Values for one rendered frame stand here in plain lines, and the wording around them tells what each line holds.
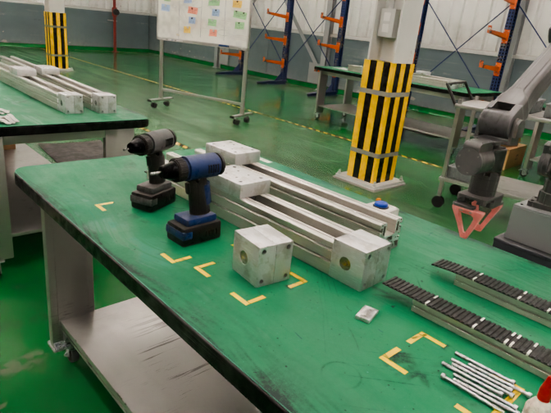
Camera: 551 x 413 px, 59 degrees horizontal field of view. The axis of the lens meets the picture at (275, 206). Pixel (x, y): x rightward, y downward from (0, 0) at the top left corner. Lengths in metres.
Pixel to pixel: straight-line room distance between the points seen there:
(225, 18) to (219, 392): 5.68
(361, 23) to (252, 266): 10.03
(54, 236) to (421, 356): 1.30
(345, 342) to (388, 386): 0.12
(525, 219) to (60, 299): 1.57
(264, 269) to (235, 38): 5.80
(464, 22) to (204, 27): 4.76
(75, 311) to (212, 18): 5.40
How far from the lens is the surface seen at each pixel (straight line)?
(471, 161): 1.07
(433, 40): 9.99
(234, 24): 6.73
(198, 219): 1.22
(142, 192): 1.44
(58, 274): 1.91
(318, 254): 1.17
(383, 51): 4.63
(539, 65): 1.26
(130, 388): 1.67
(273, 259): 1.06
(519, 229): 1.61
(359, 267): 1.09
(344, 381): 0.85
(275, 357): 0.88
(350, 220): 1.32
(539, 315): 1.19
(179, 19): 7.25
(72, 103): 2.75
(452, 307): 1.06
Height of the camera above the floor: 1.31
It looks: 20 degrees down
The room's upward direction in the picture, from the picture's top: 6 degrees clockwise
